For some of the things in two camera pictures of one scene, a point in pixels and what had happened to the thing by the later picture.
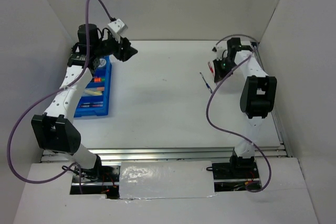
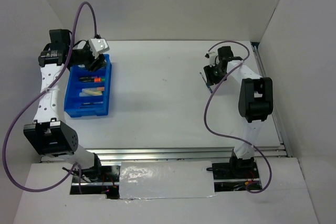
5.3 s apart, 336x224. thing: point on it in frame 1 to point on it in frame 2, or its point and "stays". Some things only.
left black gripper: [126, 53] to [98, 64]
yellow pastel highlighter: [93, 92] stays
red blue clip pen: [207, 84] stays
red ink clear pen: [91, 105] stays
